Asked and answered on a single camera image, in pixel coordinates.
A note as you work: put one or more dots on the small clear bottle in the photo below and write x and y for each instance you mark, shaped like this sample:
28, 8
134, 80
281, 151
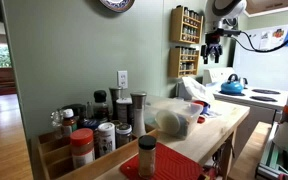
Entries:
89, 110

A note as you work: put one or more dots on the black lidded jar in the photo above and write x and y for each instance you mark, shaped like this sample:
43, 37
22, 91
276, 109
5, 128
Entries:
77, 111

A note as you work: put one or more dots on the steel and white grinder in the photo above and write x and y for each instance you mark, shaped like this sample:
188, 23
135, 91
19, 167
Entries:
138, 113

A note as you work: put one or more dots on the white capped red bottle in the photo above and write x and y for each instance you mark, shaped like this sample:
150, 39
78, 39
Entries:
69, 121

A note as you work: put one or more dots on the patterned decorative wall plate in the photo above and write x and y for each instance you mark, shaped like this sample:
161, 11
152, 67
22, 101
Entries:
117, 4

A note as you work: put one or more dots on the red square plastic lid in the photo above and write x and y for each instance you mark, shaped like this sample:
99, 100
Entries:
201, 119

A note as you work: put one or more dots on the wooden spice tray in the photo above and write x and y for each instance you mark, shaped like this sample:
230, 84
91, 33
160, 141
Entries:
94, 166

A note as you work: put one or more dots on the white wall power outlet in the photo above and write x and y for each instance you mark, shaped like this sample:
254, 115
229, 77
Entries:
122, 79

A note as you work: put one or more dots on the dark steel pepper grinder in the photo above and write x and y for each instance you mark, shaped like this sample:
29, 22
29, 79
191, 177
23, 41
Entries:
114, 96

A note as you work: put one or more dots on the dark jar silver lid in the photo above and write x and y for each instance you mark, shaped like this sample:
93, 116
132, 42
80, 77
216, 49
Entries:
124, 135

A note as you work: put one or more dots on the white labelled spice tin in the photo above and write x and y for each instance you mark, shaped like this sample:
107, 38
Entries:
123, 110

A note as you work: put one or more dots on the black stove burner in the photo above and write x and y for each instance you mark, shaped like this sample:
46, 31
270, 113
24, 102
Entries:
224, 93
263, 98
265, 91

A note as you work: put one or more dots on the blue lidded jar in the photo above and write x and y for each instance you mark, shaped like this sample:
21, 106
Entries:
90, 124

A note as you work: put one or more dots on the red silicone mat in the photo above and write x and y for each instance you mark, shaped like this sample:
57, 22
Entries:
174, 165

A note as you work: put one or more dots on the white refrigerator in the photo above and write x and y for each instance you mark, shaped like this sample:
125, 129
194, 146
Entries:
267, 70

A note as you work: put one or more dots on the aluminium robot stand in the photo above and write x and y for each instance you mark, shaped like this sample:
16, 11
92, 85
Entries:
267, 160

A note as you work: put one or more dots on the spice jar red lid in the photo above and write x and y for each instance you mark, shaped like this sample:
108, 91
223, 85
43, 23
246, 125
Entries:
82, 146

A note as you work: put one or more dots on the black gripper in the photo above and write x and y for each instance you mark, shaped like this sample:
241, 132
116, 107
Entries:
214, 40

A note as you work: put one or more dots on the clear glass jar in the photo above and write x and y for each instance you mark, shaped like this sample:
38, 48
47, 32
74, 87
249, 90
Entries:
56, 123

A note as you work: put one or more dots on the wooden butcher block table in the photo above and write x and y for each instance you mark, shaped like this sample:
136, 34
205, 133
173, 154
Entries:
214, 130

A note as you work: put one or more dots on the orange bowl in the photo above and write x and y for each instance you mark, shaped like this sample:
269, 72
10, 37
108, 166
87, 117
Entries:
198, 103

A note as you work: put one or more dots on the white spice shaker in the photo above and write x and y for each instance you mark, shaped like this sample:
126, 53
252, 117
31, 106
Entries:
106, 138

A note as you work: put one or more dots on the white electric stove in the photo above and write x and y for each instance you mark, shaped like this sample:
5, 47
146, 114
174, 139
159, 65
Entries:
247, 115

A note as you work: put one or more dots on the orange picture fridge note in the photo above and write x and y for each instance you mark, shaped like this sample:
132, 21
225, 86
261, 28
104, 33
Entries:
278, 36

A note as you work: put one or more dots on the round white plastic disc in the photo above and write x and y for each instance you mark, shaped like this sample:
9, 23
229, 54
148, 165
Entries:
168, 122

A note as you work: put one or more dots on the white paper fridge note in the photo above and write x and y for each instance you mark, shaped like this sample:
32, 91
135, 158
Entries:
264, 40

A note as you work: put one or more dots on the wooden overhead cabinet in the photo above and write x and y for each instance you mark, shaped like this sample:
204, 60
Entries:
274, 4

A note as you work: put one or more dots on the white crumpled cloth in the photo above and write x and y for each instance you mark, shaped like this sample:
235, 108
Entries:
195, 88

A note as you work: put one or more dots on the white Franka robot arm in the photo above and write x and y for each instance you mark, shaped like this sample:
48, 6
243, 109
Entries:
229, 8

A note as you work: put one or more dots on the black capped dark bottle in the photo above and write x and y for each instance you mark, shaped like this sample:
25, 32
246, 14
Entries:
100, 103

